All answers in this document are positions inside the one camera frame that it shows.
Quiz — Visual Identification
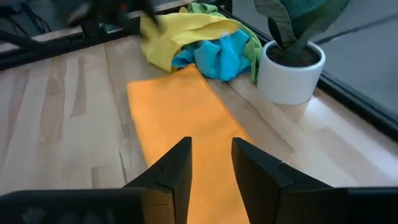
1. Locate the yellow microfiber towel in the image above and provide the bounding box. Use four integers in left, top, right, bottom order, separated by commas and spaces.
139, 12, 240, 73

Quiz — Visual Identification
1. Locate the green succulent plant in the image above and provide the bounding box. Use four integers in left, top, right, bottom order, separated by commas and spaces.
253, 0, 351, 58

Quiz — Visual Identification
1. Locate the orange microfiber towel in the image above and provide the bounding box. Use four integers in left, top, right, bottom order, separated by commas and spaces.
126, 63, 254, 224

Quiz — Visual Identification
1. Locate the blue microfiber towel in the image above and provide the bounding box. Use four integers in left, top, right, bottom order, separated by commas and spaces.
170, 29, 252, 82

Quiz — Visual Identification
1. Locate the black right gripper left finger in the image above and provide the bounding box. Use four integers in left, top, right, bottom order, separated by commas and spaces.
123, 136, 193, 224

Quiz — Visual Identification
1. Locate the white round plant pot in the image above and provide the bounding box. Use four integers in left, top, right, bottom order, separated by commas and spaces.
256, 39, 326, 106

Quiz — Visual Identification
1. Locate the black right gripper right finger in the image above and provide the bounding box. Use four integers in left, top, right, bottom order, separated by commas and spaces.
231, 138, 349, 224

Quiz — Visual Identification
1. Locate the green microfiber towel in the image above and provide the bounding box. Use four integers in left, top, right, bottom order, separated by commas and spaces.
186, 1, 264, 83

